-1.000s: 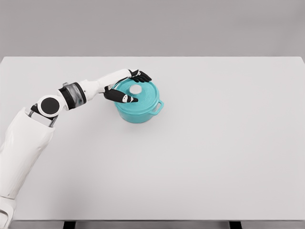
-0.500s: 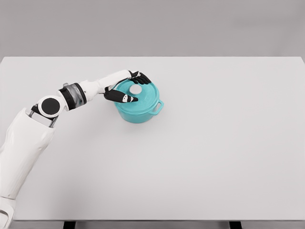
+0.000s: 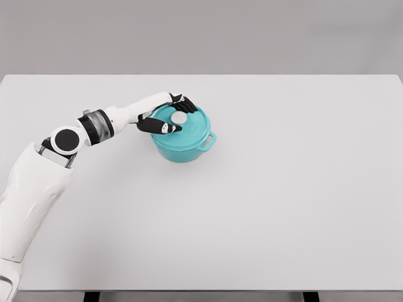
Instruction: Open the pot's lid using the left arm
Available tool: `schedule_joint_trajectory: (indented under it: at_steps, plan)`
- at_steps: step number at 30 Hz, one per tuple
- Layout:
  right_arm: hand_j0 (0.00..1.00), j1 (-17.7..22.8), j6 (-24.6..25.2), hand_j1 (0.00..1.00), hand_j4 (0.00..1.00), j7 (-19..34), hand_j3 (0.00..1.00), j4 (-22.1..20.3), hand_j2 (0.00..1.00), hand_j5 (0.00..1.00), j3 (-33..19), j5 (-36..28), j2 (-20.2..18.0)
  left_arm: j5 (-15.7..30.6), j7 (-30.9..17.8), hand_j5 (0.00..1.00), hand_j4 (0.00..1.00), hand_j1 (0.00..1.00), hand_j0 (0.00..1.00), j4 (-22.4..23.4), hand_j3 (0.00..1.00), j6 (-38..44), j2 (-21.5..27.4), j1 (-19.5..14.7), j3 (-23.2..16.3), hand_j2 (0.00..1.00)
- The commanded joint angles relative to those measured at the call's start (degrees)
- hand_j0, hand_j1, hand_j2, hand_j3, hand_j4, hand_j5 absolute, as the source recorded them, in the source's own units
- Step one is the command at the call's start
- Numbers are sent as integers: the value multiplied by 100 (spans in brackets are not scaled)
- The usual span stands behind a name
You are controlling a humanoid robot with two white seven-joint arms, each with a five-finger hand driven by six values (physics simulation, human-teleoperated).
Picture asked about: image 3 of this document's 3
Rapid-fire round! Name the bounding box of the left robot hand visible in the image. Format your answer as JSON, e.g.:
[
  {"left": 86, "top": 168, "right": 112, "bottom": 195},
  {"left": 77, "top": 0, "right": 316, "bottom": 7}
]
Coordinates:
[{"left": 128, "top": 91, "right": 199, "bottom": 135}]

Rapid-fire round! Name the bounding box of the teal pot lid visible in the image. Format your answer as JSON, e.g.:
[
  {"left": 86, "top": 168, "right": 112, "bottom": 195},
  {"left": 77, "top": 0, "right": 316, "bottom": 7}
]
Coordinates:
[{"left": 147, "top": 104, "right": 210, "bottom": 150}]

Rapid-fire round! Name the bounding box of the teal pot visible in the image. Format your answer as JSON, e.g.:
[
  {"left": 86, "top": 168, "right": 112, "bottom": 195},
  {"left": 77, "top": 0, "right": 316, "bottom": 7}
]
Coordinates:
[{"left": 150, "top": 110, "right": 218, "bottom": 164}]

